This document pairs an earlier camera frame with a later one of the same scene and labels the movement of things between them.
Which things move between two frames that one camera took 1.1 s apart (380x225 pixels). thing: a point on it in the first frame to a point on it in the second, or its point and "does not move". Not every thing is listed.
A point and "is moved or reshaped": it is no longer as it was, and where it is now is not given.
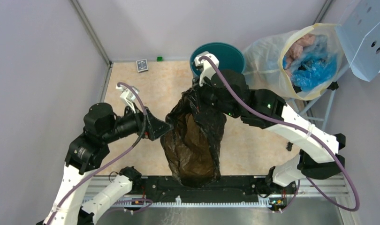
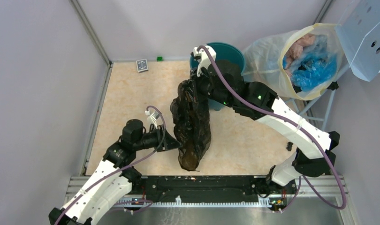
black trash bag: x=192 y=146 is moved or reshaped
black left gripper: x=155 y=127 to x=169 y=143
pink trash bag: x=296 y=51 does not move
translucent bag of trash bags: x=298 y=64 does not move
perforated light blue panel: x=363 y=36 does not move
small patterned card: x=142 y=65 does not move
